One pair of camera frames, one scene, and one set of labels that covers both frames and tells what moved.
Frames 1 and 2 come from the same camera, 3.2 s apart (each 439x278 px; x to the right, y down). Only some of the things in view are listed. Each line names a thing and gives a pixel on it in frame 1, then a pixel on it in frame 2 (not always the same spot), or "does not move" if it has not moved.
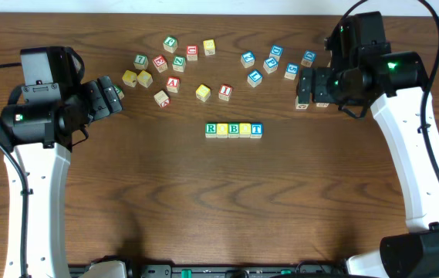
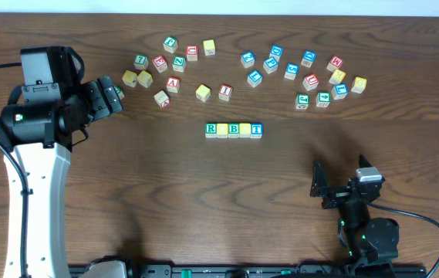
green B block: [234, 130] does not move
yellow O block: [244, 130] does not move
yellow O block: [222, 130] does not move
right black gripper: [308, 88] → [322, 187]
